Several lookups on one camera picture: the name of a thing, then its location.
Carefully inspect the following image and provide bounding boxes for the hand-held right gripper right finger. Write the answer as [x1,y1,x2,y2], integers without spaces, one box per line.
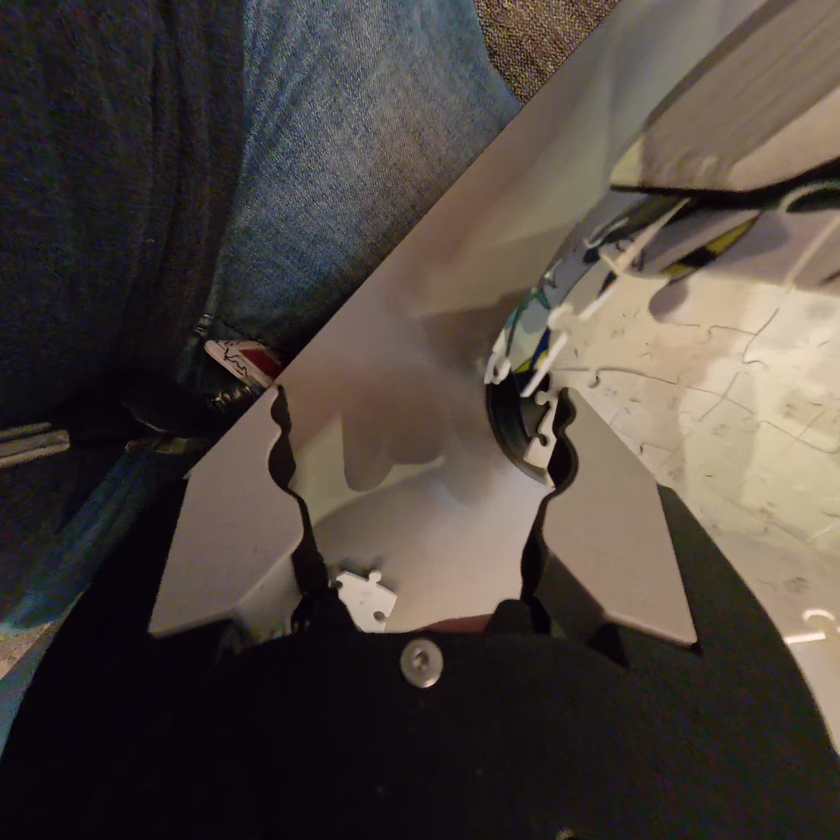
[521,386,698,648]

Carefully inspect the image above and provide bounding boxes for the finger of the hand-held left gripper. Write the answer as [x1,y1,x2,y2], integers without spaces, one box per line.
[609,0,840,196]

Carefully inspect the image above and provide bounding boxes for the black ball stand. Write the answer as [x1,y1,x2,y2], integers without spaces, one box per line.
[486,384,559,488]

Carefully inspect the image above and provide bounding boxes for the person's blue jeans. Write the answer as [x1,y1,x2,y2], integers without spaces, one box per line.
[0,0,522,736]

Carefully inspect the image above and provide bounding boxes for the white red keychain charm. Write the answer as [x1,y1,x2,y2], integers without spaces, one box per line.
[203,338,284,390]

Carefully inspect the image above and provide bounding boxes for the white puzzle piece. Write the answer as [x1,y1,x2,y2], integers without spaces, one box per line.
[331,570,399,635]

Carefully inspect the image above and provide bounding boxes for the colourful puzzle ball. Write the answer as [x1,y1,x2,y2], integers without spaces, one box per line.
[484,180,840,756]

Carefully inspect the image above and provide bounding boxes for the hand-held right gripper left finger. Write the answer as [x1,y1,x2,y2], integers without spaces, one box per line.
[148,385,331,637]

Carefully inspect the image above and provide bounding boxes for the grey strap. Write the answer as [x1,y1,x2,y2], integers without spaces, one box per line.
[0,423,71,470]

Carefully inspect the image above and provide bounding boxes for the person's dark shirt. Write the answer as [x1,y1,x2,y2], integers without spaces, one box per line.
[0,0,247,424]

